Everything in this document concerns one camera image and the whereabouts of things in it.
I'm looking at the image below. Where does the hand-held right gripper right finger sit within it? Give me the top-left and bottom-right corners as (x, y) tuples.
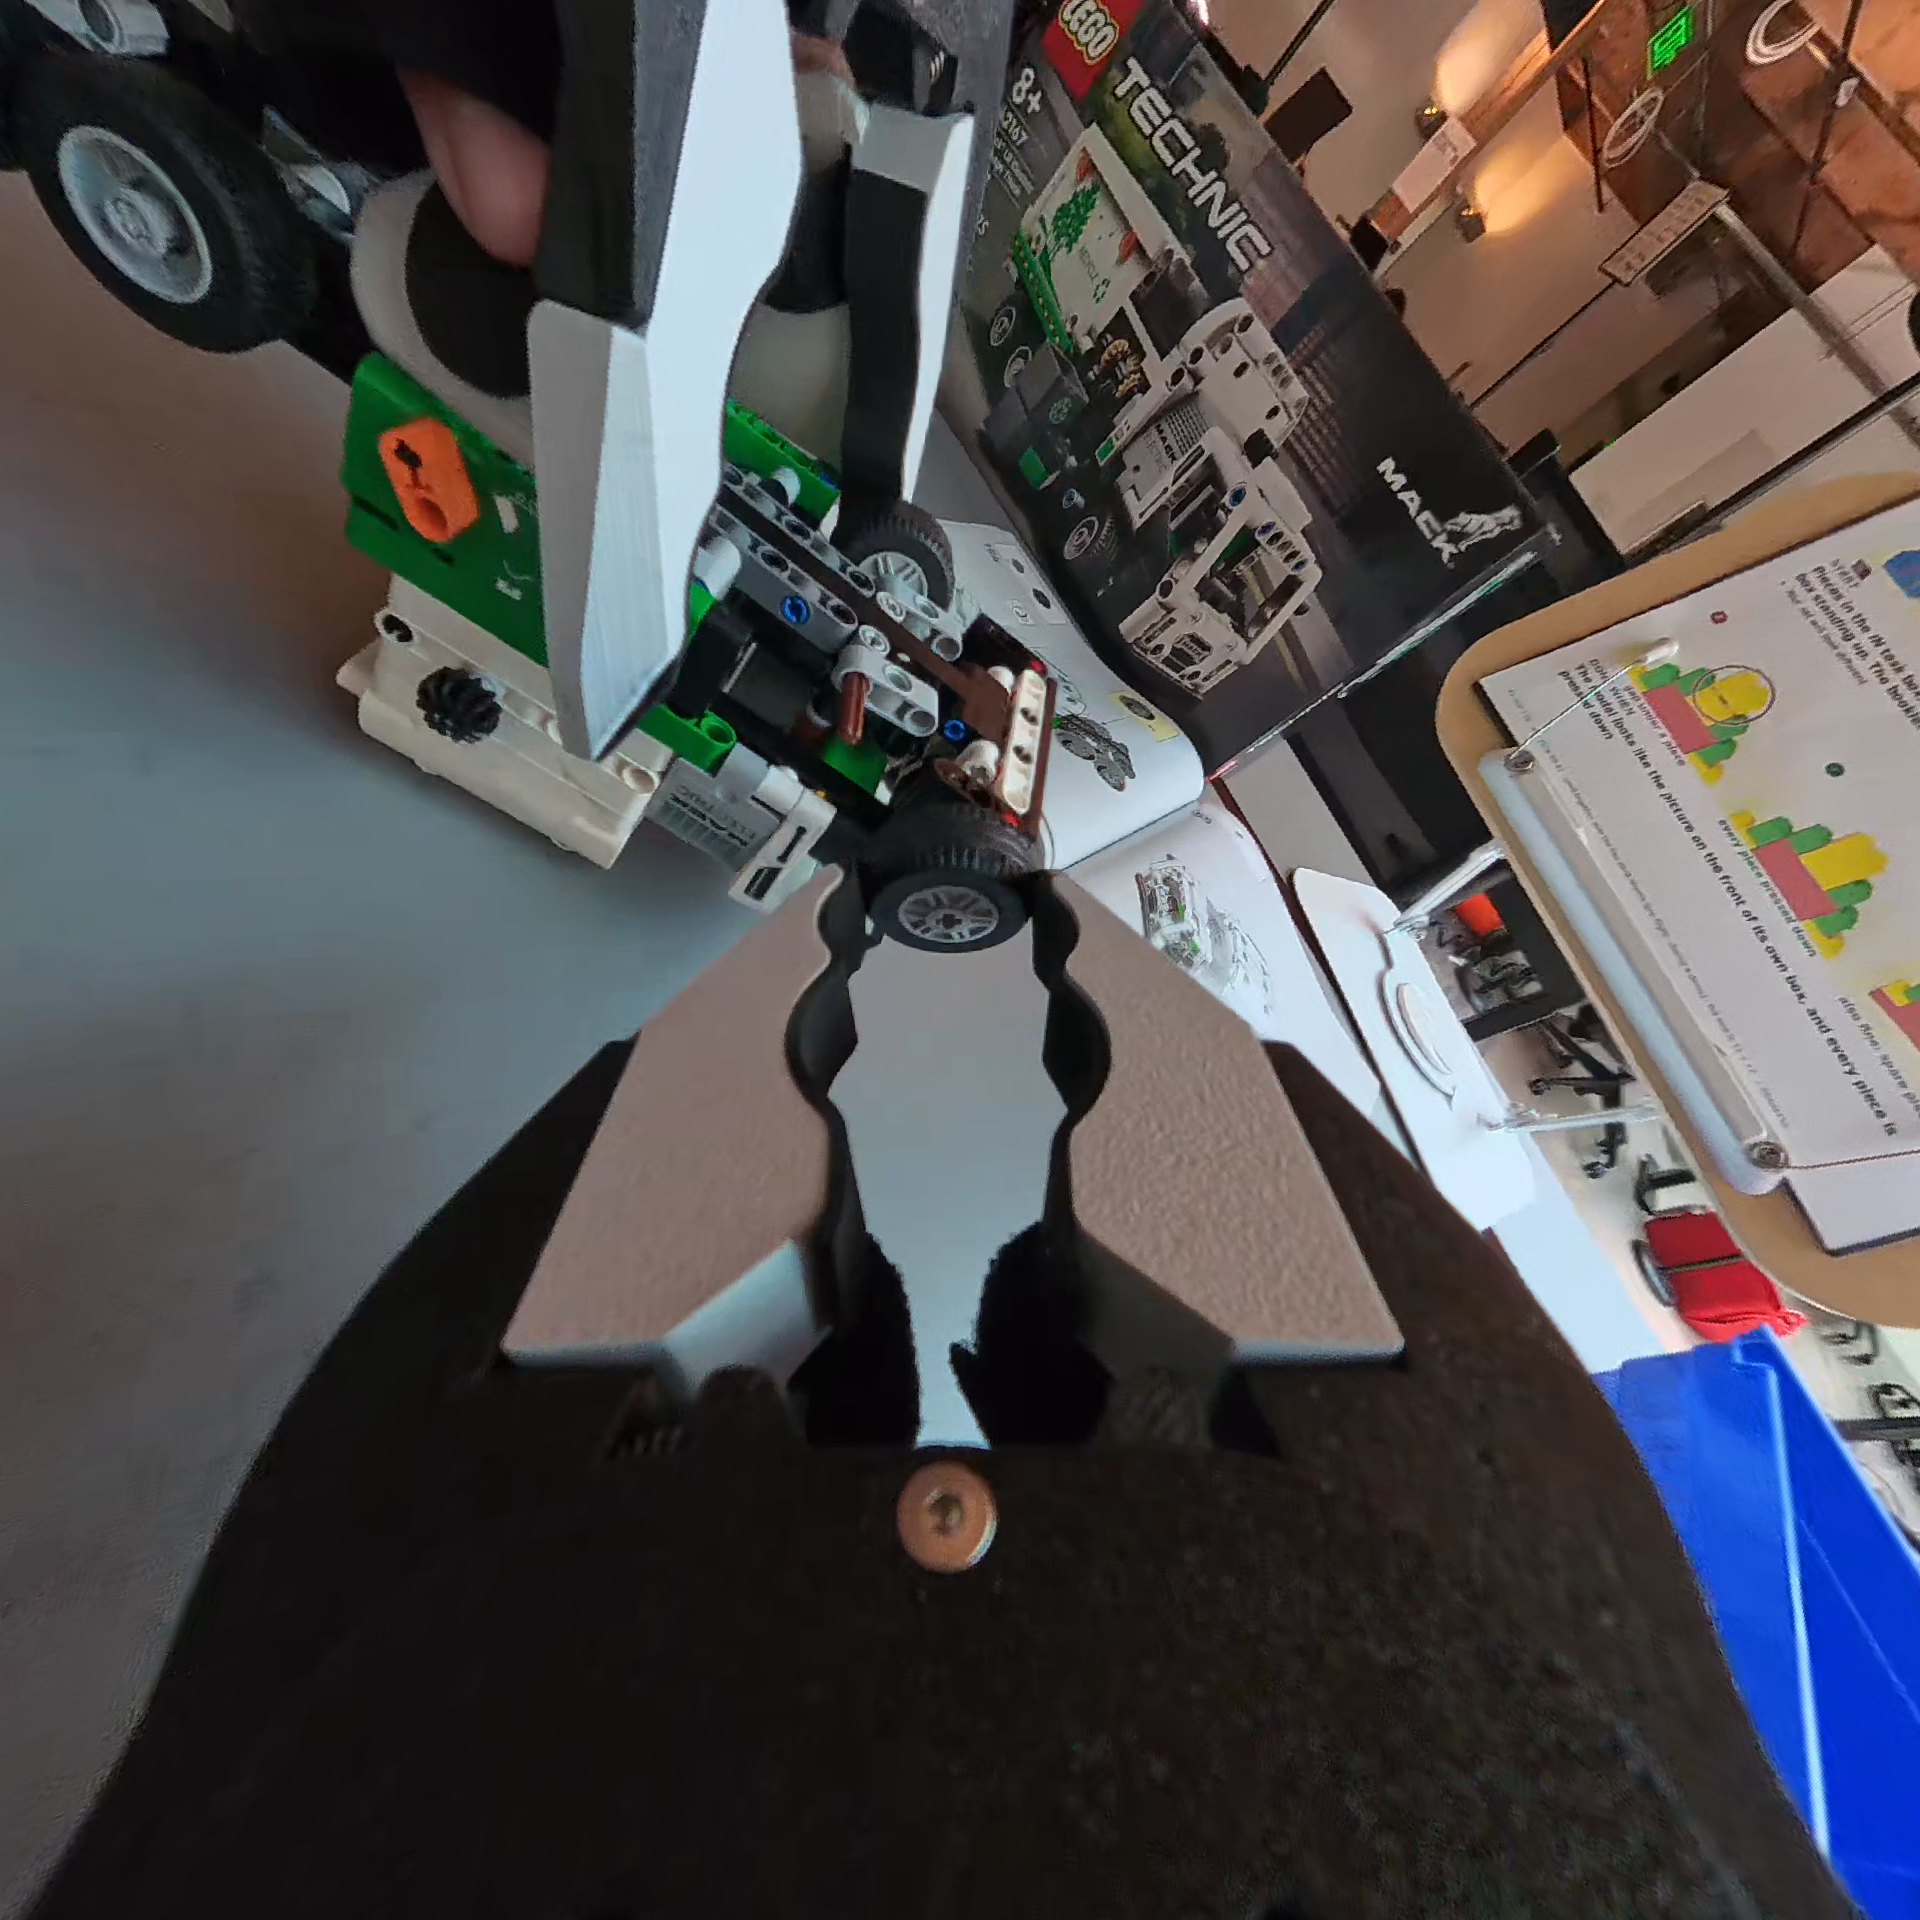
(1026, 874), (1407, 1367)

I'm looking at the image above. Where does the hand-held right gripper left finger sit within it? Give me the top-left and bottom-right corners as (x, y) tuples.
(502, 865), (868, 1367)

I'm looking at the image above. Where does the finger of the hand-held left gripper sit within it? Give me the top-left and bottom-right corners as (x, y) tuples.
(527, 0), (803, 762)
(836, 108), (980, 522)

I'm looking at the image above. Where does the lego truck model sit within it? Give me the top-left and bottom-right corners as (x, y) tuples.
(0, 0), (1062, 955)

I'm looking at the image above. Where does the lego instruction booklet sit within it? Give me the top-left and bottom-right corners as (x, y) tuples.
(936, 516), (1308, 1037)

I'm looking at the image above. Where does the lego set box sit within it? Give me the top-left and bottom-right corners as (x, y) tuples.
(936, 0), (1562, 773)

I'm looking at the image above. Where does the person's left hand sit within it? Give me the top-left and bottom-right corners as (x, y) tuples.
(401, 65), (551, 269)

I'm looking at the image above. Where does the white sheet holder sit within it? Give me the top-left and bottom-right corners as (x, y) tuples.
(1476, 749), (1793, 1198)

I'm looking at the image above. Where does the red object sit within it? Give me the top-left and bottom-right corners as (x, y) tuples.
(1641, 1205), (1810, 1343)

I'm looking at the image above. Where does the clipboard with instruction sheet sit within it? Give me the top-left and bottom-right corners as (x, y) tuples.
(1433, 476), (1920, 1330)

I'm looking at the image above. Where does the printed instruction sheet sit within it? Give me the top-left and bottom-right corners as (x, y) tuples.
(1476, 502), (1920, 1188)

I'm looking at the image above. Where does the blue plastic bin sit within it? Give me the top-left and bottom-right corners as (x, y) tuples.
(1592, 1326), (1920, 1920)

